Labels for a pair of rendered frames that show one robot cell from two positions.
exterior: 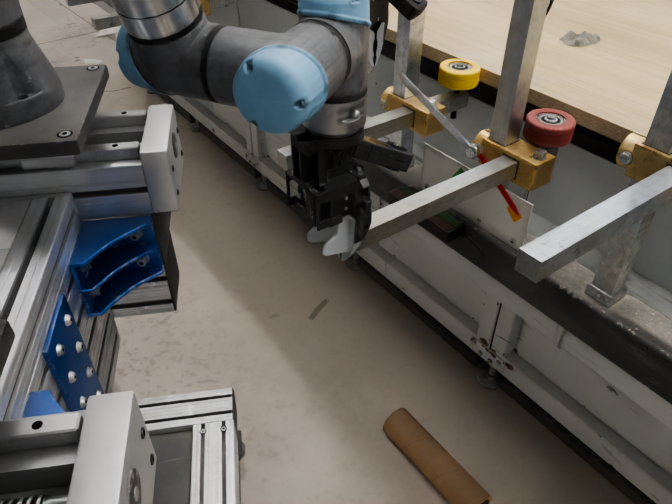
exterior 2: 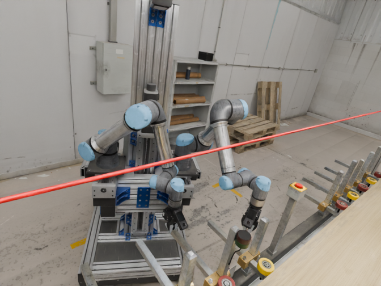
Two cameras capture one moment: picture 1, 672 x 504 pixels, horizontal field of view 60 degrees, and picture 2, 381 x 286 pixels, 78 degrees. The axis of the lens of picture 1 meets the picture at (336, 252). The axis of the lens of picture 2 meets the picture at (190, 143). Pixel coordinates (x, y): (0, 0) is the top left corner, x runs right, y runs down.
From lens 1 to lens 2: 130 cm
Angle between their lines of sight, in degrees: 70
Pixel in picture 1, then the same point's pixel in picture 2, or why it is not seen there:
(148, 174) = not seen: hidden behind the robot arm
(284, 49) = (155, 177)
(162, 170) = not seen: hidden behind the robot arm
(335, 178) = (169, 212)
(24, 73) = (177, 163)
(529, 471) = not seen: outside the picture
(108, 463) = (105, 185)
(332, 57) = (160, 185)
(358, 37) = (171, 189)
